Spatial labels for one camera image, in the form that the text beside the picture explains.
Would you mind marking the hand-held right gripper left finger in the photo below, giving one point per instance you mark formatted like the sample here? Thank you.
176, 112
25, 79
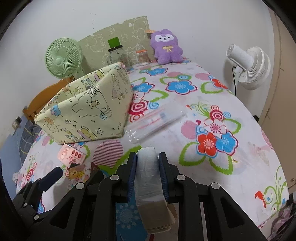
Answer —
131, 178

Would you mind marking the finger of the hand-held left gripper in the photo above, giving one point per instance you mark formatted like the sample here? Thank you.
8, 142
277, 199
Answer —
53, 175

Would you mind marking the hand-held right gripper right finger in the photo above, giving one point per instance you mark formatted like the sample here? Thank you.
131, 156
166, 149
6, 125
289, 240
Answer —
163, 176

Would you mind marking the white and beige socks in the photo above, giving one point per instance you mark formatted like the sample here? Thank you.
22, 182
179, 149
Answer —
148, 185

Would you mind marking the yellow cartoon packet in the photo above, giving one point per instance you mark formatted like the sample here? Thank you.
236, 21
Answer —
77, 172

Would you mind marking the pink printed packet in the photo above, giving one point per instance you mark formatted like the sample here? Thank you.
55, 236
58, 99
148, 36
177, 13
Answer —
69, 155

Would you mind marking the yellow printed fabric storage box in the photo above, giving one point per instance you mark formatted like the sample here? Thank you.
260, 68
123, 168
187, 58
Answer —
92, 115

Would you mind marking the grey plaid pillow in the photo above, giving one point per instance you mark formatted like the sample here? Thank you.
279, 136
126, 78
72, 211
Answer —
26, 139

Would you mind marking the clear plastic tube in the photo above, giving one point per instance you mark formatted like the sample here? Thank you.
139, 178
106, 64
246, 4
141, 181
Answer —
157, 119

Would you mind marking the floral tablecloth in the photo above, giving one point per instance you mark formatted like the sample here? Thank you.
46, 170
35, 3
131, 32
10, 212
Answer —
231, 162

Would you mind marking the wooden headboard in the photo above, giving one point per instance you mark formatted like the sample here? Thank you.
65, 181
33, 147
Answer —
39, 102

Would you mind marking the green desk fan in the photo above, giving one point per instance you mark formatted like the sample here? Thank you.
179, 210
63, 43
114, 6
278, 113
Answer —
60, 60

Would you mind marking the cotton swab jar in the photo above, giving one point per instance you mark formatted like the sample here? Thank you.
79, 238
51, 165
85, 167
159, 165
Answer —
142, 58

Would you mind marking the glass jar with green lid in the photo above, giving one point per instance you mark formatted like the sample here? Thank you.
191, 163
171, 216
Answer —
115, 55

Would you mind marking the purple plush toy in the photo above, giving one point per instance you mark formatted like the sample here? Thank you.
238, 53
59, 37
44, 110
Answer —
165, 51

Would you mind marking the purple patterned cloth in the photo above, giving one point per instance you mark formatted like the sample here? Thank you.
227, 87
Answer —
283, 220

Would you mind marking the white standing fan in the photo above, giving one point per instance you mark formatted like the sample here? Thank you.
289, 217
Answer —
254, 67

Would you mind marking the brown paper tag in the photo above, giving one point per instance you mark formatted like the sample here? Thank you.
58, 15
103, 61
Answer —
150, 31

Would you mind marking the beige door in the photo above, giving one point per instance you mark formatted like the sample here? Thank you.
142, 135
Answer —
282, 92

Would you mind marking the wall socket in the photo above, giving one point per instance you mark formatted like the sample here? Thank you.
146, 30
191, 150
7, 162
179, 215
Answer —
16, 122

